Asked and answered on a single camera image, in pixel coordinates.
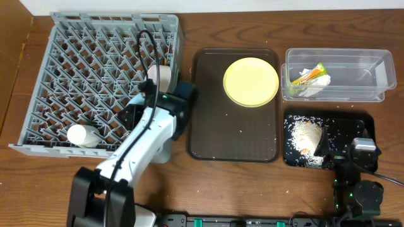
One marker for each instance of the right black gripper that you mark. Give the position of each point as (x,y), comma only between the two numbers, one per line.
(334,156)

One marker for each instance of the rice food scraps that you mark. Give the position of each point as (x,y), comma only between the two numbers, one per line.
(302,135)

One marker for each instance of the white tissue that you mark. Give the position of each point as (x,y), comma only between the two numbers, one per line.
(316,85)

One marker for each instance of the green orange snack wrapper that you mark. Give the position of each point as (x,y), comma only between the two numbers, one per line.
(305,76)

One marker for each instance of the yellow round plate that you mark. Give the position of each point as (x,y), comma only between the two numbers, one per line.
(251,82)

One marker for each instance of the white bowl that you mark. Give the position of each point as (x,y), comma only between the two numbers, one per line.
(165,76)

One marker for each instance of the white paper cup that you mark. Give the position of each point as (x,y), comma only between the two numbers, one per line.
(84,136)

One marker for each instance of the light blue bowl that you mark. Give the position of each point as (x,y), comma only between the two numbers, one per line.
(184,90)

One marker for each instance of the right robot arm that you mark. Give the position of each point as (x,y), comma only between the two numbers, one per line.
(357,201)

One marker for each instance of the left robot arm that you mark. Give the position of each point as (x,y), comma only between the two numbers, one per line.
(105,196)

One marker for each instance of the black waste tray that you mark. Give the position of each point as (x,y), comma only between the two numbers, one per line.
(368,132)

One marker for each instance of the clear plastic waste bin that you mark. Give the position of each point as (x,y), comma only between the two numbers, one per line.
(357,75)

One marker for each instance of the dark brown serving tray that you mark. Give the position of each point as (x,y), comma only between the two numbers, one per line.
(220,129)

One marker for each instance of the grey plastic dish rack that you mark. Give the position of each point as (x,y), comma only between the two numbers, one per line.
(91,68)

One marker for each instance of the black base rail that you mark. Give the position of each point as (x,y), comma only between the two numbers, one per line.
(236,220)

